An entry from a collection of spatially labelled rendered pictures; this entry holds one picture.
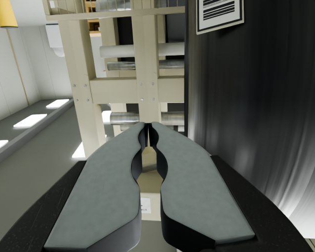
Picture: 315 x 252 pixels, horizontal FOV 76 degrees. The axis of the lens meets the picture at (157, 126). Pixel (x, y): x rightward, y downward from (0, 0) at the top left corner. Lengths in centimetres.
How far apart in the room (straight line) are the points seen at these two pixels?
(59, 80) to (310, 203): 1223
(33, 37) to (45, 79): 207
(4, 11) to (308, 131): 621
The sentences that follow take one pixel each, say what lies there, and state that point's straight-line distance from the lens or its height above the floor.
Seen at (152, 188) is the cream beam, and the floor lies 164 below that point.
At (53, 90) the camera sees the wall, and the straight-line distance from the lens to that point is 1258.
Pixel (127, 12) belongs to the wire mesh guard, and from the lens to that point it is 80.
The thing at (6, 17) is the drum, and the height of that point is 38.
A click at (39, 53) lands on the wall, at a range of 1253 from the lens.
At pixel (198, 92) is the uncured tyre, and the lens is 22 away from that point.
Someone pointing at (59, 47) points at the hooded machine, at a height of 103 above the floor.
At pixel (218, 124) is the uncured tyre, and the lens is 21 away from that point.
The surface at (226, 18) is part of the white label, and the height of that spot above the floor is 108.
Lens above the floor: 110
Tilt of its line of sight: 22 degrees up
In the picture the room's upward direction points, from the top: 177 degrees clockwise
